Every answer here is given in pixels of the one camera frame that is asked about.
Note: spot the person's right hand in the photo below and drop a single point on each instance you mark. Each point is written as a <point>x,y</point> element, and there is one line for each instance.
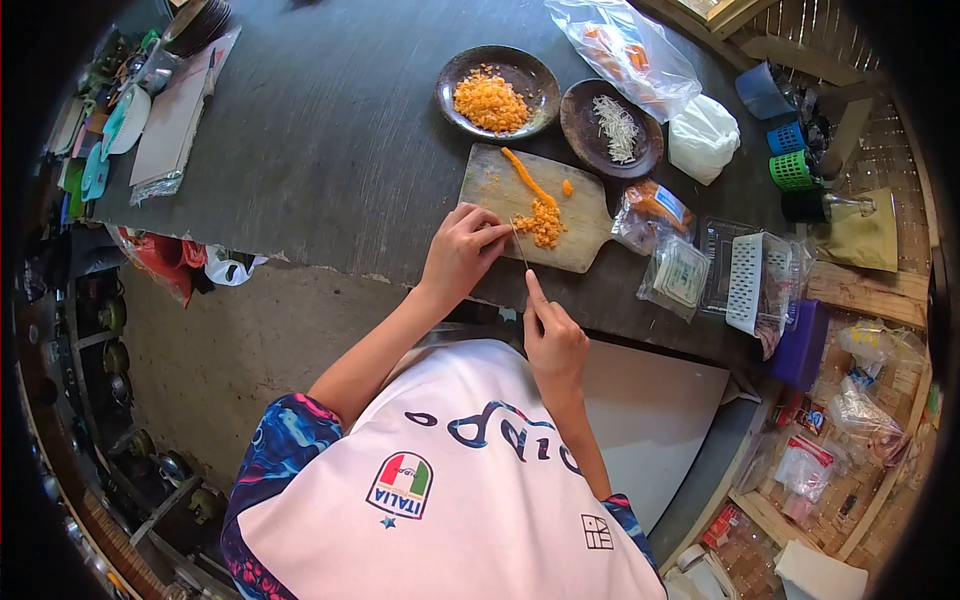
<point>559,349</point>

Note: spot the person's left hand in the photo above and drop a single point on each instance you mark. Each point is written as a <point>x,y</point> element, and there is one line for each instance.
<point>457,259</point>

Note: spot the person's left thumb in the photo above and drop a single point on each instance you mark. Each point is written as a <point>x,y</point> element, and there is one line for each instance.
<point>495,252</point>

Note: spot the person's right index finger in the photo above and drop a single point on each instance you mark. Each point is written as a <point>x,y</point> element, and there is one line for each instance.
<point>538,292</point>

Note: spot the person's left index finger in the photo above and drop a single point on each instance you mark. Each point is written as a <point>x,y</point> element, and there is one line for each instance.
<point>491,231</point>

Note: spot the person's left fingers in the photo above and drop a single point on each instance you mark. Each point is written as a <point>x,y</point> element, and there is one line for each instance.
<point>472,214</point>

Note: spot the person's right thumb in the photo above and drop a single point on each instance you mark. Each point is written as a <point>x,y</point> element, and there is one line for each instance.
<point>531,324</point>

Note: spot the small kitchen knife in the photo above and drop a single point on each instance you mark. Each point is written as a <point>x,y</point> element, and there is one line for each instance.
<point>519,244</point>

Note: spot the pile of diced carrot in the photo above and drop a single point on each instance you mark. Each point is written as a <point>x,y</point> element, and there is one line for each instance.
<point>544,223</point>

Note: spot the long carrot strip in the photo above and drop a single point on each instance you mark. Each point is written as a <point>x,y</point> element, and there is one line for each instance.
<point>529,176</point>

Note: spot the wooden cutting board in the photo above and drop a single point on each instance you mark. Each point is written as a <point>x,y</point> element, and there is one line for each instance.
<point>585,225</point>

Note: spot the small carrot piece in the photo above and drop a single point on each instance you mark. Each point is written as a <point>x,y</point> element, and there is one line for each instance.
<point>568,187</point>

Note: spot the heap of carrot cubes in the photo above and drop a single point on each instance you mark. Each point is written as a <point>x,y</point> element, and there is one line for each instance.
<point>491,101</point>

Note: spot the dark plate with white shreds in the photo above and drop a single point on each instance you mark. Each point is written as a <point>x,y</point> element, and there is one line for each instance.
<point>581,124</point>

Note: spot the small clear bag with carrot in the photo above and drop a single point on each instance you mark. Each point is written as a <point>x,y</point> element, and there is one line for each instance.
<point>652,210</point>

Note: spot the clear packet with white label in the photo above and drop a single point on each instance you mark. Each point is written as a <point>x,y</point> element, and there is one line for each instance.
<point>679,274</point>

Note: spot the large white panel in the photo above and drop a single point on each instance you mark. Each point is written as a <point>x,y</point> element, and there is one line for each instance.
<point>652,420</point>

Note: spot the dark plate with carrot cubes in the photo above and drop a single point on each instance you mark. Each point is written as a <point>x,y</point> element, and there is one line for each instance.
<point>536,71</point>

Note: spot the heap of white shreds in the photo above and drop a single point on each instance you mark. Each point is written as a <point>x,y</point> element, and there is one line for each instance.
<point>619,127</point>

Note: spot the clear plastic container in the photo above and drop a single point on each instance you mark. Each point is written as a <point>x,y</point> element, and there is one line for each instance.
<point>716,255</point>

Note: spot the person's body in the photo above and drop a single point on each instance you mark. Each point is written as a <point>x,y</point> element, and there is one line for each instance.
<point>450,487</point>

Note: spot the white perforated basket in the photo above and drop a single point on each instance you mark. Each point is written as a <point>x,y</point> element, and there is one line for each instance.
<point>746,281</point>

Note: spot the white plastic bag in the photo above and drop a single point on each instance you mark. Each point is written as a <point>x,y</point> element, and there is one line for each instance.
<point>701,139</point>

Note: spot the large clear bag of carrots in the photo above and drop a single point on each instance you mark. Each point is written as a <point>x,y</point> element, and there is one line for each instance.
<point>637,56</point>

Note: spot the crumpled white bag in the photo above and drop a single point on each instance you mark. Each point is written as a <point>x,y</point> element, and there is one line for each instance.
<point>229,266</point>

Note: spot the purple box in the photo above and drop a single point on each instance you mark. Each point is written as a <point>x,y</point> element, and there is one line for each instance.
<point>801,345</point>

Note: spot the small green basket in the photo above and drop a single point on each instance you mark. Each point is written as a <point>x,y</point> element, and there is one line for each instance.
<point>791,171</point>

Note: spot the small blue basket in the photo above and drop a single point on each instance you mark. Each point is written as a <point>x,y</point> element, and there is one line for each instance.
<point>786,139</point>

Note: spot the glass bottle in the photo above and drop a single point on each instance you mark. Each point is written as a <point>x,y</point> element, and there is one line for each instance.
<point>821,206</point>

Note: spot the blue plastic cup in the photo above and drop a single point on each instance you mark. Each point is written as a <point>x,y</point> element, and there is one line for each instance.
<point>759,90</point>

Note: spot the white wrapped board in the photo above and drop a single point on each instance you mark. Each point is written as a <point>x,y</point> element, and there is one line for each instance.
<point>172,127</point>

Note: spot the red plastic bag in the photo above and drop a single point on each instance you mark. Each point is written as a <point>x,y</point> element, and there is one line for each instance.
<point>161,259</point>

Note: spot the olive paper bag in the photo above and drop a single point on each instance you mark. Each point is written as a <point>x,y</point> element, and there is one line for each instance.
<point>862,240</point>

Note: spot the wooden plank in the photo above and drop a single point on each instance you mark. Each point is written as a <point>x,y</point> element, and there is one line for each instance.
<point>870,289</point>

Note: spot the stack of dark plates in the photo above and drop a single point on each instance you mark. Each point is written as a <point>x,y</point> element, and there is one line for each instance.
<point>199,22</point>

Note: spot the bamboo bench with packets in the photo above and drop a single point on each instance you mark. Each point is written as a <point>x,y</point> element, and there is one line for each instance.
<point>847,450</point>

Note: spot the teal and white colander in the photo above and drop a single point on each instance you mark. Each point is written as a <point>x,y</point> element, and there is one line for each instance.
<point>127,120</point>

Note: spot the pile of kitchen utensils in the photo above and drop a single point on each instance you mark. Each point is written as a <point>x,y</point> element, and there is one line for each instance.
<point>86,150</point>

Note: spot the shelf with pots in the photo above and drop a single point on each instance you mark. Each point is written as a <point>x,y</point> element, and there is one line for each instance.
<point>112,390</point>

